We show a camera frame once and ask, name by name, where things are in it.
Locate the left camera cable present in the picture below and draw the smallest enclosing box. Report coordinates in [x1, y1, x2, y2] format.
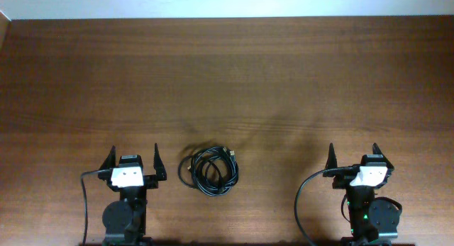
[79, 168, 113, 246]

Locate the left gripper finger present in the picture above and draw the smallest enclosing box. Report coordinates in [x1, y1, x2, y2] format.
[98, 145, 116, 179]
[153, 143, 167, 181]

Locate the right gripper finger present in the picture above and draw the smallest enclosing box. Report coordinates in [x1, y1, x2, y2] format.
[325, 143, 338, 169]
[372, 142, 394, 170]

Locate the thick black cable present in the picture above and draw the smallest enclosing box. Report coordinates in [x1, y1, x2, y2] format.
[177, 150, 239, 197]

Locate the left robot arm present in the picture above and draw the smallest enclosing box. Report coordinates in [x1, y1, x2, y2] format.
[98, 145, 167, 246]

